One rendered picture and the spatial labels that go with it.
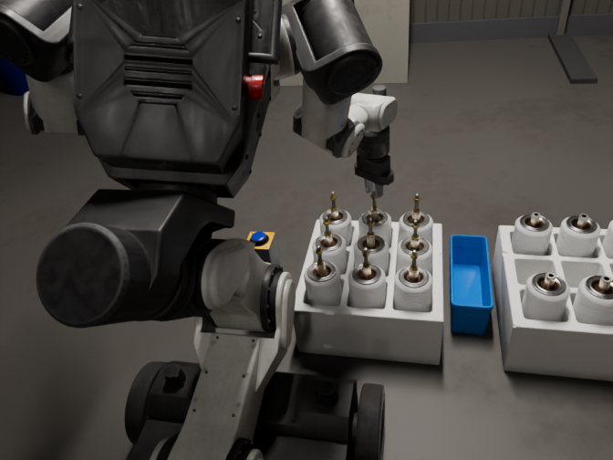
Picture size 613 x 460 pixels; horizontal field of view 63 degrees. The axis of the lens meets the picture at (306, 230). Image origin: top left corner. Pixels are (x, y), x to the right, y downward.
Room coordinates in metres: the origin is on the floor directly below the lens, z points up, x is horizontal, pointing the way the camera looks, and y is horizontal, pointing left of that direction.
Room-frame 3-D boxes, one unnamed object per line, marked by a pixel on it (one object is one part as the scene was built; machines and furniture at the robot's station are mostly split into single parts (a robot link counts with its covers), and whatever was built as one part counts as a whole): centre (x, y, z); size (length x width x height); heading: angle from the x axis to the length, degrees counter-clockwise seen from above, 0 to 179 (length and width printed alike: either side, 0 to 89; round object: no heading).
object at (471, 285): (1.03, -0.45, 0.06); 0.30 x 0.11 x 0.12; 163
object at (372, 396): (0.59, -0.08, 0.10); 0.20 x 0.05 x 0.20; 164
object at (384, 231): (1.16, -0.20, 0.16); 0.10 x 0.10 x 0.18
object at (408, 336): (1.04, -0.17, 0.09); 0.39 x 0.39 x 0.18; 74
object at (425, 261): (1.01, -0.28, 0.16); 0.10 x 0.10 x 0.18
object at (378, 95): (1.17, -0.20, 0.57); 0.11 x 0.11 x 0.11; 57
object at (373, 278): (0.93, -0.14, 0.25); 0.08 x 0.08 x 0.01
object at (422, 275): (0.90, -0.25, 0.25); 0.08 x 0.08 x 0.01
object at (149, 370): (0.74, 0.43, 0.10); 0.20 x 0.05 x 0.20; 164
